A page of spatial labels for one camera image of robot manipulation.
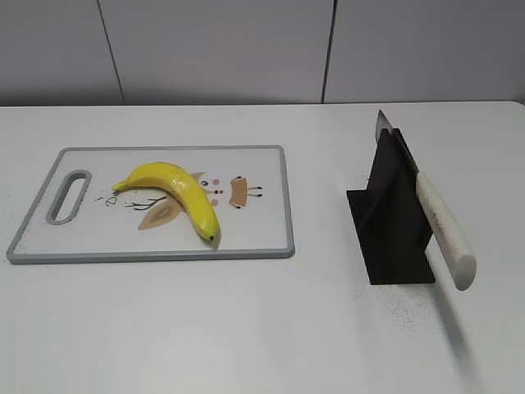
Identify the white-handled cleaver knife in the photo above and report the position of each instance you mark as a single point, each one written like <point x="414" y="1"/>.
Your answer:
<point x="455" y="249"/>

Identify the yellow plastic banana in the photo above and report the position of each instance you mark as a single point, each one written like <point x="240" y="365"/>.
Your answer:
<point x="178" y="183"/>

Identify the black knife stand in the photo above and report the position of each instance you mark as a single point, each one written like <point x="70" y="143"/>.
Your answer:
<point x="393" y="231"/>

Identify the white grey-rimmed cutting board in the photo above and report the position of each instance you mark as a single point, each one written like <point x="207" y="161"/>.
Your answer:
<point x="77" y="218"/>

